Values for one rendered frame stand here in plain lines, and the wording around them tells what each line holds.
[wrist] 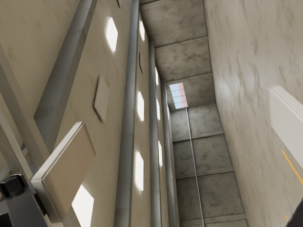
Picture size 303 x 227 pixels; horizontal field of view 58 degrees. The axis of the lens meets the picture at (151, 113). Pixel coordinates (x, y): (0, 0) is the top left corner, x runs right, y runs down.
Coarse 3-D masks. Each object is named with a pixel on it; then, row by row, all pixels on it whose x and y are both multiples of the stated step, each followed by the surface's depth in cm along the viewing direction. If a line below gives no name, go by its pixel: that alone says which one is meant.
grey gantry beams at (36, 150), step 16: (0, 48) 234; (0, 64) 230; (0, 80) 236; (16, 80) 246; (16, 96) 242; (16, 112) 247; (32, 128) 256; (32, 144) 259; (32, 160) 266; (0, 176) 229; (64, 224) 296
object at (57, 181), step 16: (80, 128) 19; (64, 144) 17; (80, 144) 19; (48, 160) 15; (64, 160) 16; (80, 160) 18; (48, 176) 14; (64, 176) 16; (80, 176) 18; (48, 192) 14; (64, 192) 16; (48, 208) 14; (64, 208) 15
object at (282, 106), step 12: (276, 84) 18; (276, 96) 16; (288, 96) 16; (276, 108) 17; (288, 108) 14; (300, 108) 14; (276, 120) 17; (288, 120) 15; (300, 120) 13; (276, 132) 18; (288, 132) 15; (300, 132) 13; (288, 144) 16; (300, 144) 14; (300, 156) 14
